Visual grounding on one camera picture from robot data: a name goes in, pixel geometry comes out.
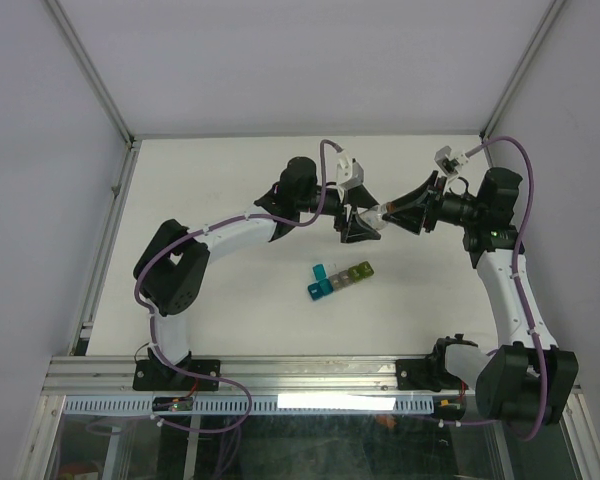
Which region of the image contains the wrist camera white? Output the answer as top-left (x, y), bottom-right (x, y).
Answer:
top-left (336, 151), bottom-right (364, 191)
top-left (434, 146), bottom-right (469, 180)

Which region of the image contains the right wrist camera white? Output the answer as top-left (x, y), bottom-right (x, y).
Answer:
top-left (434, 146), bottom-right (469, 180)

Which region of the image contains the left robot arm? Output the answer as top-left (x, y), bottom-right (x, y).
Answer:
top-left (133, 153), bottom-right (386, 389)

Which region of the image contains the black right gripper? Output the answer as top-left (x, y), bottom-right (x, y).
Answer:
top-left (382, 170), bottom-right (483, 235)

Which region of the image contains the right aluminium frame post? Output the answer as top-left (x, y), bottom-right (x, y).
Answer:
top-left (480, 0), bottom-right (569, 140)

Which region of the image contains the left aluminium frame post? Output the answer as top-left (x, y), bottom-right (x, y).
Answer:
top-left (41, 0), bottom-right (135, 148)

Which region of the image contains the purple cable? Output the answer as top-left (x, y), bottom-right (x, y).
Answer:
top-left (462, 136), bottom-right (551, 441)
top-left (132, 139), bottom-right (346, 431)

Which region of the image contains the grey slotted cable duct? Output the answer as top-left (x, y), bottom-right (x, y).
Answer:
top-left (64, 393), bottom-right (434, 417)

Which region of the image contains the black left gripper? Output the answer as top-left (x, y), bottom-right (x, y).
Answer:
top-left (297, 186), bottom-right (381, 243)

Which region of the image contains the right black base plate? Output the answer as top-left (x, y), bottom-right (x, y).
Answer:
top-left (395, 354), bottom-right (490, 392)

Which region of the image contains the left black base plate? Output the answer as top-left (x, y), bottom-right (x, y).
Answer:
top-left (132, 350), bottom-right (221, 392)

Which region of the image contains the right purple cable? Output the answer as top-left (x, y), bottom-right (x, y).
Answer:
top-left (462, 136), bottom-right (551, 441)

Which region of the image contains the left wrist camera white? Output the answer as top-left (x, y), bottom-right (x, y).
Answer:
top-left (336, 151), bottom-right (364, 191)

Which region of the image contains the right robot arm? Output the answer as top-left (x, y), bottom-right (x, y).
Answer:
top-left (381, 167), bottom-right (579, 430)

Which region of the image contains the aluminium frame post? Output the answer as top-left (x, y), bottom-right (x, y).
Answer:
top-left (480, 0), bottom-right (569, 140)
top-left (41, 0), bottom-right (135, 148)

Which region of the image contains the multicolour weekly pill organizer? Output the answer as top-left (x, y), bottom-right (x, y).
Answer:
top-left (307, 261), bottom-right (375, 301)

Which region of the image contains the clear pill bottle with capsules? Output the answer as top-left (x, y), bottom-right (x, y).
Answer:
top-left (358, 203), bottom-right (389, 231)

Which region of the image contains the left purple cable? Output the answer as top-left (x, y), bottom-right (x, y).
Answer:
top-left (132, 139), bottom-right (346, 431)

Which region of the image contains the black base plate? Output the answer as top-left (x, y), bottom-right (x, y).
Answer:
top-left (395, 354), bottom-right (490, 392)
top-left (132, 350), bottom-right (221, 392)

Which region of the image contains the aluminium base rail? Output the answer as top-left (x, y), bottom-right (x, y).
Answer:
top-left (42, 353), bottom-right (581, 396)

